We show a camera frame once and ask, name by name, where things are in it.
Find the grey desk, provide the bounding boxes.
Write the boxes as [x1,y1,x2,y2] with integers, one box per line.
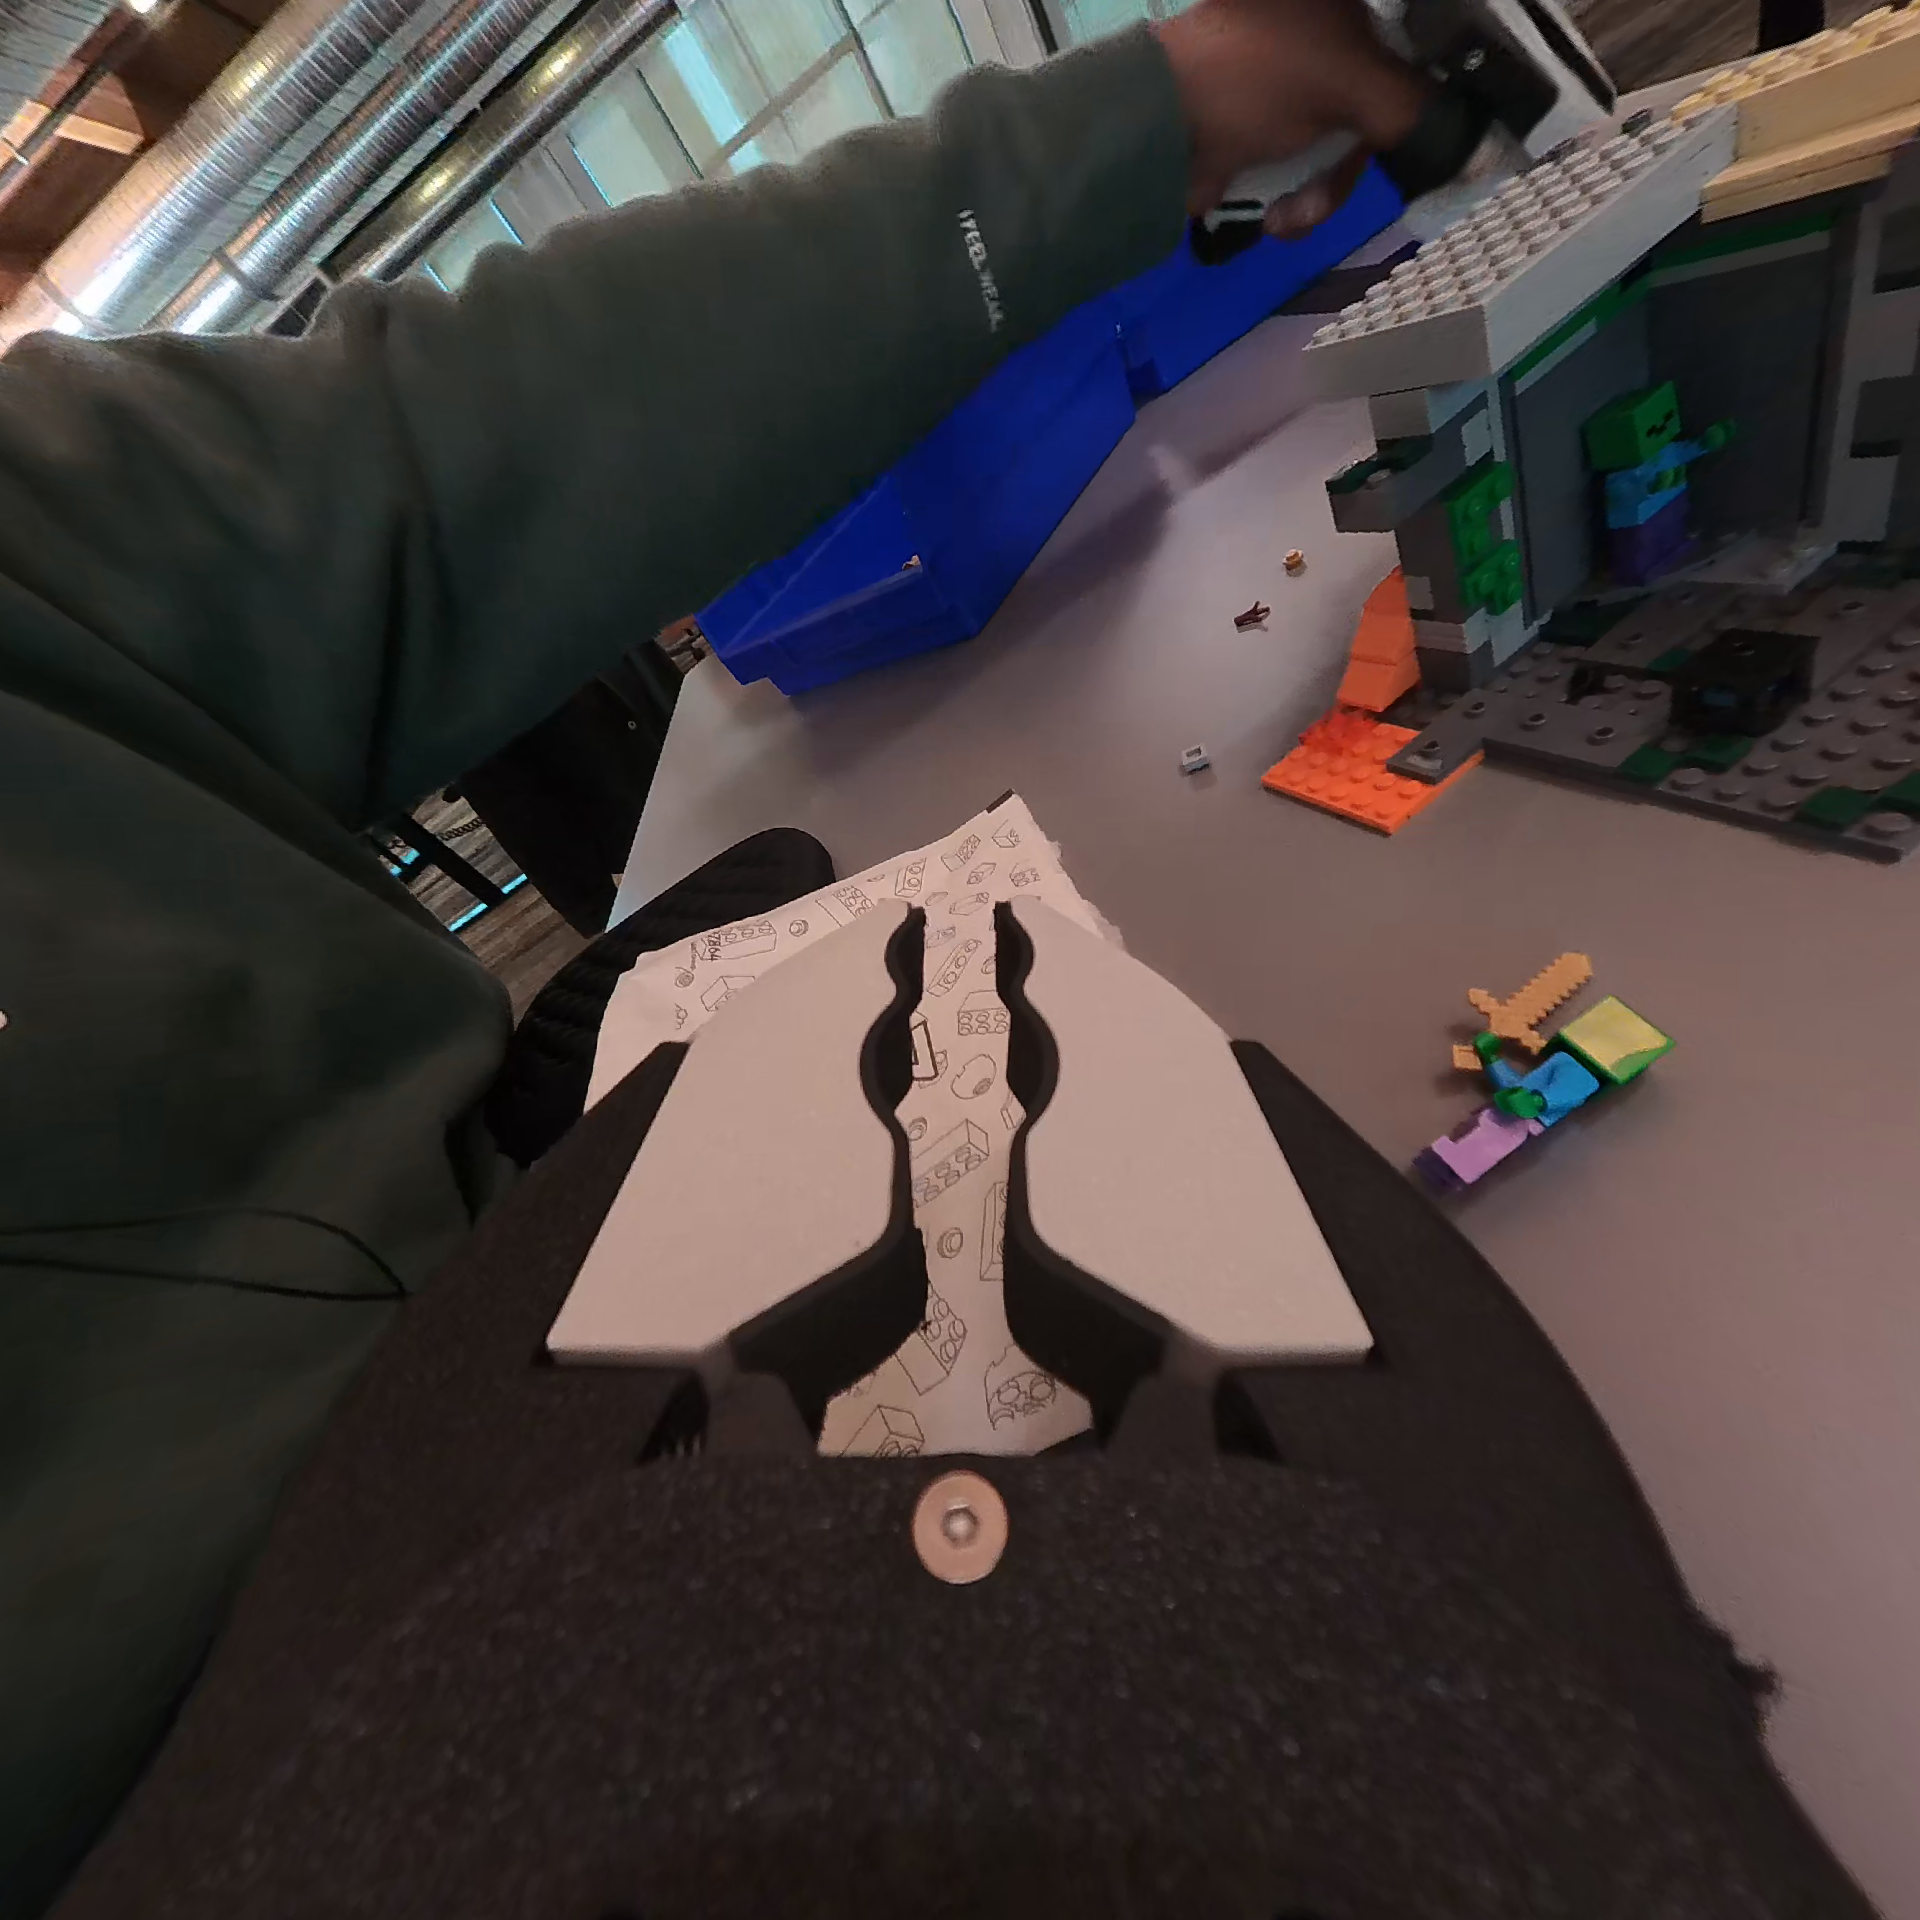
[607,75,1920,1920]

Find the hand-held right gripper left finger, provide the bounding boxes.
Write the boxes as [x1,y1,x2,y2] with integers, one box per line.
[546,900,927,1369]

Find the zombie toy figure gold sword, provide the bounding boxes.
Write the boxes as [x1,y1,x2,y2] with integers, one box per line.
[1413,952,1679,1193]

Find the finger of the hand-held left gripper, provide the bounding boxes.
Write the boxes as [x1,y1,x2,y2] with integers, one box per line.
[1526,0,1619,131]

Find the large white printed paper bag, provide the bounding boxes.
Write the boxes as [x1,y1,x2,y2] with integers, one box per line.
[583,791,1126,1461]

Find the person's green sweatshirt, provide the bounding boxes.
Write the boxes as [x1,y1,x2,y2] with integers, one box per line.
[0,570,518,1920]

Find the person's left hand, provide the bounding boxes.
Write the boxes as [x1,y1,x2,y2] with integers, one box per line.
[1160,0,1422,216]

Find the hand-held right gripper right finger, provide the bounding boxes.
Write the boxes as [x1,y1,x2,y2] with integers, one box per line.
[989,897,1374,1369]

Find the plain zombie toy figure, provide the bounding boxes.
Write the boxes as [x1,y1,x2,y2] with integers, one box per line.
[1581,383,1742,587]

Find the silver air duct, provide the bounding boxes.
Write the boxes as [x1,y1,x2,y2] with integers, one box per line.
[0,0,692,339]

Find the grey toy brick building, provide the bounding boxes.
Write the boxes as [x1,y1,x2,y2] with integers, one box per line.
[1264,0,1920,864]

